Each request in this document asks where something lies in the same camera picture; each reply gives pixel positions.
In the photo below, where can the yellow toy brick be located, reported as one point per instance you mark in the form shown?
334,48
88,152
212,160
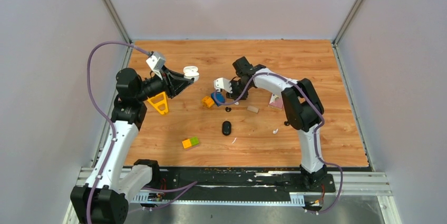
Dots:
207,102

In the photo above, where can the pink card box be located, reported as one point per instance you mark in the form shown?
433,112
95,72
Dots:
276,102

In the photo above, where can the small wooden block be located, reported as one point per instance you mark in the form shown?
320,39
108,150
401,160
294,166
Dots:
253,109

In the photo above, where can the black oval case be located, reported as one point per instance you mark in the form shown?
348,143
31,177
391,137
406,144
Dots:
226,128

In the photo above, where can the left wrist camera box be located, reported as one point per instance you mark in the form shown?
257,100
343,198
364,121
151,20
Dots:
156,62

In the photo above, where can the white slotted cable duct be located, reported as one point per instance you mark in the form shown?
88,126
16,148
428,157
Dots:
144,199

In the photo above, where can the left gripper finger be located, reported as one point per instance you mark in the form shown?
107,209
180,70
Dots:
175,74
180,85

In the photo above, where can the orange green toy brick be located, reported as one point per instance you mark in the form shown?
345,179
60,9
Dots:
190,142

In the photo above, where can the blue toy brick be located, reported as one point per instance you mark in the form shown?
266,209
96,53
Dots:
218,98

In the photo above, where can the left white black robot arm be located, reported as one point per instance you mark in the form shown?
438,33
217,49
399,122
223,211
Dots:
105,196

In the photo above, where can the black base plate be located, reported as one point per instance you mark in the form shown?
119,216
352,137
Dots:
237,183

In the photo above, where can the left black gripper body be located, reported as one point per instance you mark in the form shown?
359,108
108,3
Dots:
169,87

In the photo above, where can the orange triangular plastic piece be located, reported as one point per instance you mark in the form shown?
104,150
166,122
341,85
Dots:
160,103

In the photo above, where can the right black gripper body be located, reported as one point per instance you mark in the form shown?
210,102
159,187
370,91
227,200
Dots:
237,88

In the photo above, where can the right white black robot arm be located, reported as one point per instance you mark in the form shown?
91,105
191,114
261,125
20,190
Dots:
301,103

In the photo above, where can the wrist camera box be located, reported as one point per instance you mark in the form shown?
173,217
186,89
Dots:
156,62
222,84

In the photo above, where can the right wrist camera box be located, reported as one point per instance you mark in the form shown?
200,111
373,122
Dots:
222,84

